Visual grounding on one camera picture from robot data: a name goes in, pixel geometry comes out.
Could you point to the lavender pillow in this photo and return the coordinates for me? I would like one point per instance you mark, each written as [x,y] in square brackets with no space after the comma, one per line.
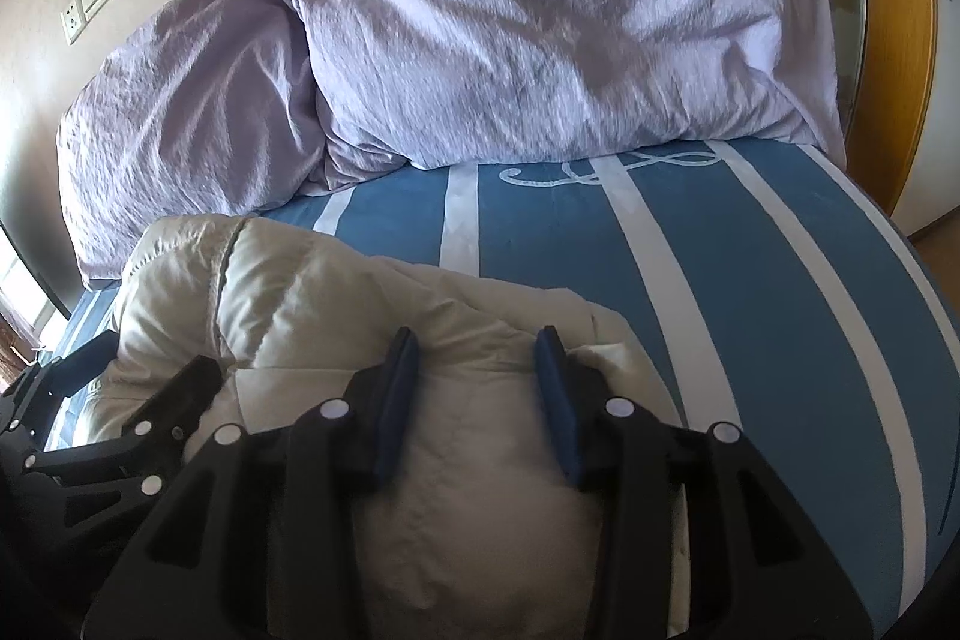
[562,10]
[187,123]

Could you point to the cream down jacket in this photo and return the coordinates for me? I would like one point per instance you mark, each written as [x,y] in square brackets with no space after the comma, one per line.
[465,535]

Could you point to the white wall socket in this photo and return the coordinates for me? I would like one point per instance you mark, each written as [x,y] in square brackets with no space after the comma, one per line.
[73,24]

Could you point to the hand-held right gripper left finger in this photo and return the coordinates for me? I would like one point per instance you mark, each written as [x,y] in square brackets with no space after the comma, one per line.
[394,415]

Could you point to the blue white striped bed sheet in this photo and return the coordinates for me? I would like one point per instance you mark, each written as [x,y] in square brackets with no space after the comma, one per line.
[750,310]

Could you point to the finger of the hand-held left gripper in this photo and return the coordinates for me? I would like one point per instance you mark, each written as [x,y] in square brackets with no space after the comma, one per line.
[82,361]
[172,400]

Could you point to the window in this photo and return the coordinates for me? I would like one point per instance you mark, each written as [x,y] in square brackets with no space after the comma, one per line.
[11,280]

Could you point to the wooden wardrobe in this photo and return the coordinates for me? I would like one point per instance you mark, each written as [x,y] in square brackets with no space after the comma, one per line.
[892,10]

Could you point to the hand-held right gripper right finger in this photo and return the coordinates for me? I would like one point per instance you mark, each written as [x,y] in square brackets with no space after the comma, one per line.
[559,415]

